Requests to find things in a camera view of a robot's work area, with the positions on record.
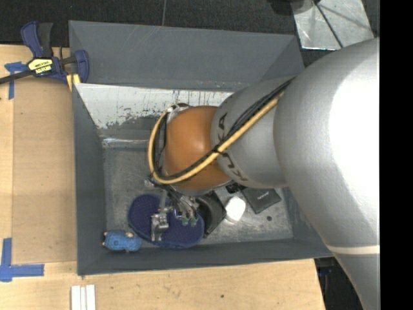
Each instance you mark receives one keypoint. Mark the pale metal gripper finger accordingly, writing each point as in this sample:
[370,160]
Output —
[155,226]
[164,222]

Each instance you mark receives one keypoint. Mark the dark blue oval pad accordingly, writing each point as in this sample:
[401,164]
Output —
[140,212]

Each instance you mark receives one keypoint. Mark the blue toy animal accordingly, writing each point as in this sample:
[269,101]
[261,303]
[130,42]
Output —
[121,241]

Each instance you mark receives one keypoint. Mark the white rounded block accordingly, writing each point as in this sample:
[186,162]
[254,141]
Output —
[235,208]

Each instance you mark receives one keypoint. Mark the black flat pouch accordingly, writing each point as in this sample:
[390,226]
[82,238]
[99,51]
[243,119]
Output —
[263,200]

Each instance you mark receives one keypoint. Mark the pale wood board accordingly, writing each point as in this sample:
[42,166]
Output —
[42,173]

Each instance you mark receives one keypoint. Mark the grey metal bin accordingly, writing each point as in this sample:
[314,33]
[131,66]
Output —
[135,60]

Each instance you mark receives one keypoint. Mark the black cylinder on white bracket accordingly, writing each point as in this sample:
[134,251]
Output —
[214,210]

